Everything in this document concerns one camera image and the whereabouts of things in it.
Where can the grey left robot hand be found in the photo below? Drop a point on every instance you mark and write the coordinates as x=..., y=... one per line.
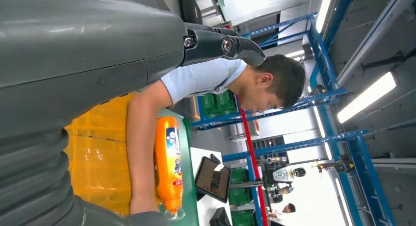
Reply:
x=81, y=39

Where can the orange detergent bottle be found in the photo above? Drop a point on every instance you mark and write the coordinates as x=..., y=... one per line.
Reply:
x=164, y=185

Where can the ceiling light panel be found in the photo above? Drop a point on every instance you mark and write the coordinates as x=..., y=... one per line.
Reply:
x=367, y=96
x=325, y=7

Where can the white table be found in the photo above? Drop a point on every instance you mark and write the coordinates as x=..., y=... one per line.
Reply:
x=204, y=214

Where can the green plastic crate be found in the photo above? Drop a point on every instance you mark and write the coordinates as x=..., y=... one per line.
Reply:
x=243, y=218
x=227, y=102
x=209, y=106
x=240, y=176
x=240, y=196

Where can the yellow taped cardboard mat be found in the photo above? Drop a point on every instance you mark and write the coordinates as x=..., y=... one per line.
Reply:
x=97, y=159

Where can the person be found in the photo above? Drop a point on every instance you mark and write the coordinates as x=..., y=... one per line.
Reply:
x=289, y=207
x=201, y=78

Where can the white humanoid robot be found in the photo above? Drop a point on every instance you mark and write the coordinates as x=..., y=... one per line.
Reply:
x=286, y=174

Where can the blue steel rack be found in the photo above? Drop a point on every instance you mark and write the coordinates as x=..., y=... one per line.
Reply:
x=325, y=65

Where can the black tablet on stand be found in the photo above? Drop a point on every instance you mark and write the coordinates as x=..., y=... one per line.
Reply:
x=213, y=180

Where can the red pole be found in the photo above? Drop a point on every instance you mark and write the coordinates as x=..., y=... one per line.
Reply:
x=252, y=146

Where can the black hard case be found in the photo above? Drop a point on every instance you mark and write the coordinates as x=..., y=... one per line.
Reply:
x=190, y=8

